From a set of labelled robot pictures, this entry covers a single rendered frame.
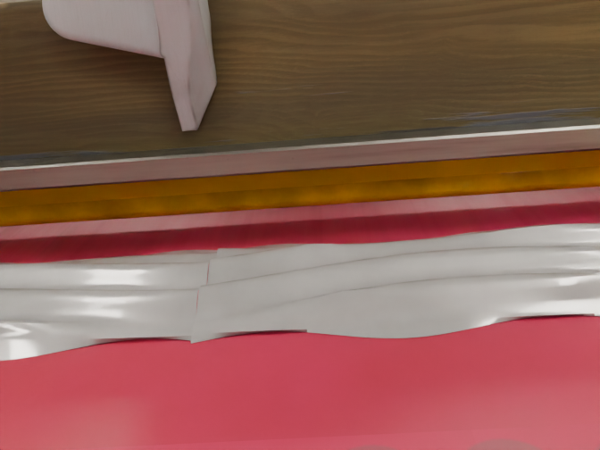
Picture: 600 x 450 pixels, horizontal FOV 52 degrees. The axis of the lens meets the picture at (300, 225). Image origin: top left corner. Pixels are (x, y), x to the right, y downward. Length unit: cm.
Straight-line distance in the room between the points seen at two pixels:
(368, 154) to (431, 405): 12
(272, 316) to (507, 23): 15
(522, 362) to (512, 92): 13
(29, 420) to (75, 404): 1
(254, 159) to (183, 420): 12
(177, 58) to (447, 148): 11
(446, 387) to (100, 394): 9
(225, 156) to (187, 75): 4
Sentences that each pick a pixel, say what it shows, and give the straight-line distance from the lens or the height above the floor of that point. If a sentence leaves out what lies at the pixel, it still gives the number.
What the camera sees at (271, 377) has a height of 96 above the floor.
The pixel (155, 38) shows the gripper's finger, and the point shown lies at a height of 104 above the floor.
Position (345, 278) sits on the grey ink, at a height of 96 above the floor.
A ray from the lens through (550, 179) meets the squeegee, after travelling 29.
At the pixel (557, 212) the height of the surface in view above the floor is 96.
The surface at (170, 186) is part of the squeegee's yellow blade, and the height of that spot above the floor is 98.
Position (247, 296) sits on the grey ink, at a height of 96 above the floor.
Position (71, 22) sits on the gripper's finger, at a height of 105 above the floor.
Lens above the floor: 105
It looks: 21 degrees down
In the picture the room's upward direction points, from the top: 5 degrees counter-clockwise
